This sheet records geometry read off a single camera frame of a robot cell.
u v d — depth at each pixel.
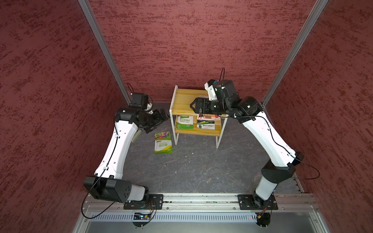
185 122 0.88
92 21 0.75
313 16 0.74
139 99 0.55
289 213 0.76
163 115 0.66
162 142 0.95
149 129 0.69
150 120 0.61
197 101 0.57
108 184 0.38
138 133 0.98
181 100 0.79
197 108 0.57
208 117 0.69
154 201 0.75
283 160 0.42
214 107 0.54
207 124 0.87
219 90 0.47
